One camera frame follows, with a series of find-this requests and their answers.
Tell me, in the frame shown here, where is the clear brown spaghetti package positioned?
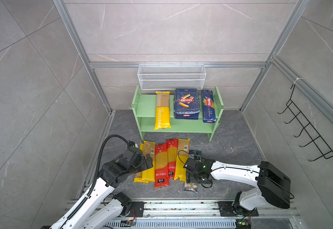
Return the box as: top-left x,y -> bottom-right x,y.
184,149 -> 202,193

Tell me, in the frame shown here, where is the yellow Pastatime spaghetti package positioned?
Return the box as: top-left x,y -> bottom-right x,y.
154,92 -> 171,130

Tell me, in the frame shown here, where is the blue Barilla spaghetti box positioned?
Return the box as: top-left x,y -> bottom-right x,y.
201,90 -> 216,124

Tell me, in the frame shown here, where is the blue Barilla pasta bag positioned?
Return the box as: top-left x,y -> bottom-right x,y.
174,88 -> 200,120

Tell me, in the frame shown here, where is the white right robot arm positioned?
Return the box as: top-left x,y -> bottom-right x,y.
180,157 -> 294,216

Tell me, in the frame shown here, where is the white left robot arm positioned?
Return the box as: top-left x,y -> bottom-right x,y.
42,146 -> 153,229

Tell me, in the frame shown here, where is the yellow spaghetti package right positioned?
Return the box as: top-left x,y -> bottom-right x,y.
174,139 -> 190,182

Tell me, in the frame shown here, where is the red spaghetti package front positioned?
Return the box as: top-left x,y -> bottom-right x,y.
154,142 -> 169,188

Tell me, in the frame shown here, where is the red spaghetti package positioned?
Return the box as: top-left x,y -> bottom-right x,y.
154,142 -> 169,188
166,138 -> 178,179

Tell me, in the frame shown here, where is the green two-tier shelf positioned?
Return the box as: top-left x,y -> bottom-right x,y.
132,86 -> 224,141

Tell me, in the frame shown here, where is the black corrugated cable conduit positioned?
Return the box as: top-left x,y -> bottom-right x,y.
63,134 -> 136,221

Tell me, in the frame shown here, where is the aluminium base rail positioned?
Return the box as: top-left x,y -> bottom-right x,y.
66,199 -> 302,220

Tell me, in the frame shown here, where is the white wire mesh basket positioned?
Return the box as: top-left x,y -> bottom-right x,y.
137,64 -> 207,90

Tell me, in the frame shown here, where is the black wire hook rack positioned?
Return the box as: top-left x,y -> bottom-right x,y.
278,84 -> 333,162

